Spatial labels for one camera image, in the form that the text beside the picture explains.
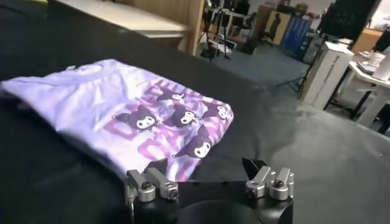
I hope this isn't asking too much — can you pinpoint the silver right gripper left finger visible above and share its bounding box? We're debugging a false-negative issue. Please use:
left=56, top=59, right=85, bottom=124
left=124, top=158, right=180, bottom=202

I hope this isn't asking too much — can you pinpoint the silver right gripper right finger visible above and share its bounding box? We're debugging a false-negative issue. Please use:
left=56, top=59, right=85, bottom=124
left=242, top=157, right=295, bottom=201

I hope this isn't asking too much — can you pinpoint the purple printed t-shirt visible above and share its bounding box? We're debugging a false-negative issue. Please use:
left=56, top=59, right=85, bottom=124
left=0, top=58, right=235, bottom=183

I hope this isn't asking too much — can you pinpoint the black table cover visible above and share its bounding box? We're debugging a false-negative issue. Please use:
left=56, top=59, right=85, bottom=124
left=0, top=0, right=122, bottom=61
left=0, top=0, right=390, bottom=224

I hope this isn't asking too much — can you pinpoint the tall white cardboard box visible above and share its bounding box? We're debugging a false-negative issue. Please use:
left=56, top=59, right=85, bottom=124
left=300, top=41, right=356, bottom=110

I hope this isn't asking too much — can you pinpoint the white side table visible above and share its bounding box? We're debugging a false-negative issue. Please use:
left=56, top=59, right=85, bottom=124
left=347, top=59, right=390, bottom=128

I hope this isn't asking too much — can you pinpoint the black background tripod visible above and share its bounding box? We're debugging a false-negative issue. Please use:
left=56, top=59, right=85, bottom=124
left=197, top=9, right=232, bottom=63

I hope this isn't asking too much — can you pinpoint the blue boxes stack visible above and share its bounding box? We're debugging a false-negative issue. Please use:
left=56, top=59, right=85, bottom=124
left=282, top=16, right=313, bottom=58

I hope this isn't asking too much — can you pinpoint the grey tablet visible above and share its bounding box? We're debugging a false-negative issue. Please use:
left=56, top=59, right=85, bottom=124
left=356, top=61, right=378, bottom=75

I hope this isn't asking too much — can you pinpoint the yellow poster with silhouette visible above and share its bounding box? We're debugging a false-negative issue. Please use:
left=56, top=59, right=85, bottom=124
left=263, top=10, right=292, bottom=46

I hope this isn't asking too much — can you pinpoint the white desk gadget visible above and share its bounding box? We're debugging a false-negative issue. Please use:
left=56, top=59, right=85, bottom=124
left=367, top=51, right=386, bottom=68

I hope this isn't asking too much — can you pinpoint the white desk table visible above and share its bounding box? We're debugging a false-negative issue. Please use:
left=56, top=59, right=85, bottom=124
left=56, top=0, right=188, bottom=39

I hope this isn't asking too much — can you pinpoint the black monitor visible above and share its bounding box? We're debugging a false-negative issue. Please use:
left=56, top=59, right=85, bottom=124
left=318, top=0, right=381, bottom=43

